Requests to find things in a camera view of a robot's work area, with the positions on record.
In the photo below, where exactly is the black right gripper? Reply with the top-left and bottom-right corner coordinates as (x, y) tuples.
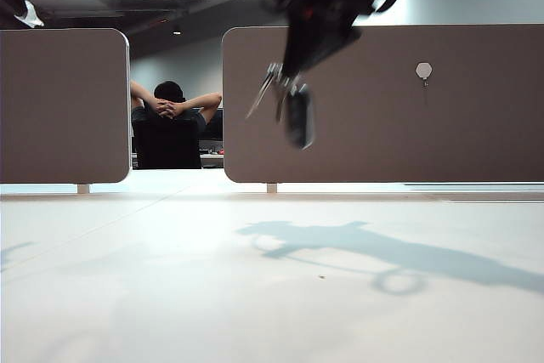
(269, 0), (377, 78)

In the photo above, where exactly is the bunch of keys with fob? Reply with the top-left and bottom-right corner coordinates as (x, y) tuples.
(245, 62), (316, 151)

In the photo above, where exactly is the brown partition panel with hook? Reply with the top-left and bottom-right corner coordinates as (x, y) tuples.
(221, 24), (544, 184)

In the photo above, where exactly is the white hexagonal adhesive hook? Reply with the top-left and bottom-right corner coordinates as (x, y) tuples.
(415, 61), (434, 88)

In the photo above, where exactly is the black computer monitor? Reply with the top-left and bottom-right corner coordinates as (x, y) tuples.
(211, 109), (224, 144)

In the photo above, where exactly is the brown plain partition panel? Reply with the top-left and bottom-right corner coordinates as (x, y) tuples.
(0, 28), (131, 185)

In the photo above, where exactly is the seated person in grey shirt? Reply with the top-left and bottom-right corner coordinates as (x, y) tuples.
(130, 79), (224, 168)

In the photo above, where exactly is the black office chair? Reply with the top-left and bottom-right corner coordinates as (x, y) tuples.
(133, 117), (202, 170)

